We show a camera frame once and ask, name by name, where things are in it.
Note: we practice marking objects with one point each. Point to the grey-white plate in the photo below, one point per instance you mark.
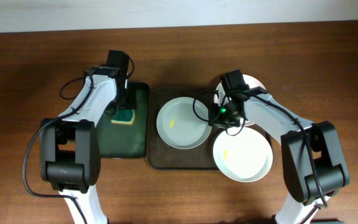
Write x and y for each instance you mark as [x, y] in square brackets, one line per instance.
[181, 123]

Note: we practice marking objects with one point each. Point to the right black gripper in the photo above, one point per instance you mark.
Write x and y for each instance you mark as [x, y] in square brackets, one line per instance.
[215, 121]

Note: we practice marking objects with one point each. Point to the pink-white plate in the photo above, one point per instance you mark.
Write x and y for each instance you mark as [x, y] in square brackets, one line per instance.
[249, 80]

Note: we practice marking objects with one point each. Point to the green yellow sponge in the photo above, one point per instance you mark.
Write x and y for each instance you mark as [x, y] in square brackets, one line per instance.
[123, 116]

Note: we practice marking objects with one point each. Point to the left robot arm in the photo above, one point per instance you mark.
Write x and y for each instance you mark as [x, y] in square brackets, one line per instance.
[69, 153]

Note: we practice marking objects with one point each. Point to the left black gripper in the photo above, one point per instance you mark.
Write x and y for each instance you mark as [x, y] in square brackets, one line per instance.
[132, 104]

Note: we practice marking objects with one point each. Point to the dark brown tray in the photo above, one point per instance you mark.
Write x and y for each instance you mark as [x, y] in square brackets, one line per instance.
[162, 156]

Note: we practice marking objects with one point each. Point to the white plate with stain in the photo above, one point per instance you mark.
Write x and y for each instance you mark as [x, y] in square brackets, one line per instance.
[243, 155]

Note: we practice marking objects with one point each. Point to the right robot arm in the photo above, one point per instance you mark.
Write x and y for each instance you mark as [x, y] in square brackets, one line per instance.
[314, 167]

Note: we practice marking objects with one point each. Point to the green tray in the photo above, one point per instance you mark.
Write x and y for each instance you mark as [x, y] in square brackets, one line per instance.
[126, 140]

